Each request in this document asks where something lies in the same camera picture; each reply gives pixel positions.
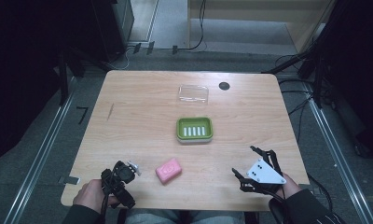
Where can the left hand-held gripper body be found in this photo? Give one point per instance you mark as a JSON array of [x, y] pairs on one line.
[[123, 174]]

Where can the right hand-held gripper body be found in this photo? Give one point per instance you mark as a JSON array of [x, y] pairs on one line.
[[265, 172]]

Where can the person's right hand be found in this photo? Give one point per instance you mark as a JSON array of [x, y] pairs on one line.
[[291, 187]]

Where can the person's left hand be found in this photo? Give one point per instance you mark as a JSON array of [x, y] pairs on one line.
[[89, 194]]

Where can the pink soap bar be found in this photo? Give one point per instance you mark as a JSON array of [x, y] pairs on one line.
[[168, 170]]

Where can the green soap dish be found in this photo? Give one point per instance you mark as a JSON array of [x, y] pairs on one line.
[[194, 129]]

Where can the person's legs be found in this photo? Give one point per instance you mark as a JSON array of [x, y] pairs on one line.
[[184, 217]]

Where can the black round table grommet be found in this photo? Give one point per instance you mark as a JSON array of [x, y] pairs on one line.
[[224, 86]]

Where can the clear plastic lid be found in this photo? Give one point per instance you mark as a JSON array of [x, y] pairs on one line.
[[194, 94]]

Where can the wooden shelf unit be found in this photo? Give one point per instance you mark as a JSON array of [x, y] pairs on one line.
[[256, 9]]

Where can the dark cabinet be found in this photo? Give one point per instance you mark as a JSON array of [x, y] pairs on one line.
[[113, 28]]

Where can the metal floor rail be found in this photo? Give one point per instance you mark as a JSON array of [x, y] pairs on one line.
[[41, 149], [340, 158]]

